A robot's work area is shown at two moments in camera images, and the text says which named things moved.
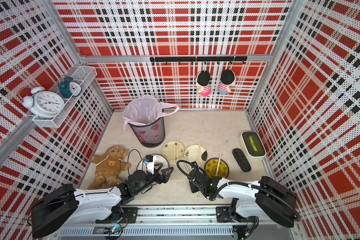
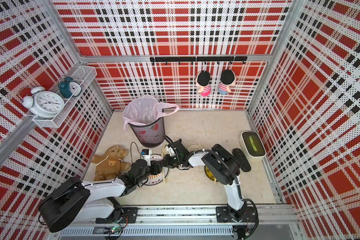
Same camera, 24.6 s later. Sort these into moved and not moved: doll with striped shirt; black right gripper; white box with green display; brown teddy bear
Moved: black right gripper
Not moved: brown teddy bear; doll with striped shirt; white box with green display
